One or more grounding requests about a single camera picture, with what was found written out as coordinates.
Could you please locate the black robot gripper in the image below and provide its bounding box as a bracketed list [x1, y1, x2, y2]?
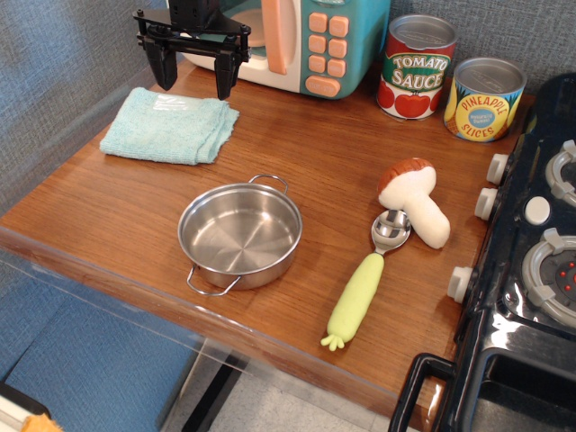
[132, 1, 251, 100]

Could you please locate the small stainless steel pot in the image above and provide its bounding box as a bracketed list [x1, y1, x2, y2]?
[177, 174, 303, 297]

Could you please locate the teal toy microwave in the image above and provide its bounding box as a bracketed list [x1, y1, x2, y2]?
[166, 0, 392, 101]

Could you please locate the light blue folded cloth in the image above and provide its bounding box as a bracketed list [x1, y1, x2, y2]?
[100, 87, 239, 166]

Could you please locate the tomato sauce can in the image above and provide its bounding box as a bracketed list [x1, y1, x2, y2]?
[377, 14, 457, 120]

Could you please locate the plush toy mushroom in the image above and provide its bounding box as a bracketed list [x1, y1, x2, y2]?
[377, 157, 451, 249]

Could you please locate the pineapple slices can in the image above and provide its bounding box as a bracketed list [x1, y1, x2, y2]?
[444, 58, 527, 143]

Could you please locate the orange object bottom corner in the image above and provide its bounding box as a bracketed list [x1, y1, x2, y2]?
[20, 414, 63, 432]

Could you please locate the black toy stove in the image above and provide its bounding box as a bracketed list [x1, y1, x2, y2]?
[389, 73, 575, 431]

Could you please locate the spoon with green handle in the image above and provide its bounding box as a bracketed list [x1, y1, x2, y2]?
[320, 210, 411, 352]

